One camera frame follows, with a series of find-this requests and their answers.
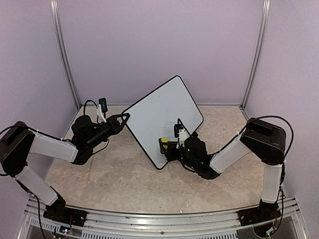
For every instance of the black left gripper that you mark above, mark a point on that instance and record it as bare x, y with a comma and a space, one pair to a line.
115, 125

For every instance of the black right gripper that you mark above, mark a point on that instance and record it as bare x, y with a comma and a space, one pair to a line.
170, 147

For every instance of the black framed whiteboard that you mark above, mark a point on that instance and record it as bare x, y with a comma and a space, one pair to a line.
154, 116

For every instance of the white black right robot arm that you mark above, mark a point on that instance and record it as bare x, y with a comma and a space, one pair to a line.
264, 140

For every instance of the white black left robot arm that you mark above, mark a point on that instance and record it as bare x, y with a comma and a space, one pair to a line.
18, 141

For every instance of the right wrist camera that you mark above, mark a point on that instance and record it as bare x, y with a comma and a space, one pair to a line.
181, 135

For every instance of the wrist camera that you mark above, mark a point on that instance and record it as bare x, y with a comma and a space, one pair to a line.
102, 109
181, 135

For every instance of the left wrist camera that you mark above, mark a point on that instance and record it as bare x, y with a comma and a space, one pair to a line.
102, 109

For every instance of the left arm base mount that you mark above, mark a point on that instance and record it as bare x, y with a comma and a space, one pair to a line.
66, 215

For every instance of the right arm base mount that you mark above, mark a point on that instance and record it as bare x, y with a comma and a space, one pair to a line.
257, 215

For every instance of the front aluminium rail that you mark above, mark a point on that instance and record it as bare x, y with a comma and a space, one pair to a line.
111, 225

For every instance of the left aluminium frame post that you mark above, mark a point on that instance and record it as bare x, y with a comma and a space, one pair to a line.
63, 53

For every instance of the aluminium frame post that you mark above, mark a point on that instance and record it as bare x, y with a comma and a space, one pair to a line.
63, 53
257, 54

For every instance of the right aluminium frame post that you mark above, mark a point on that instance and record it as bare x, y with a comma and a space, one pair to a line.
257, 54

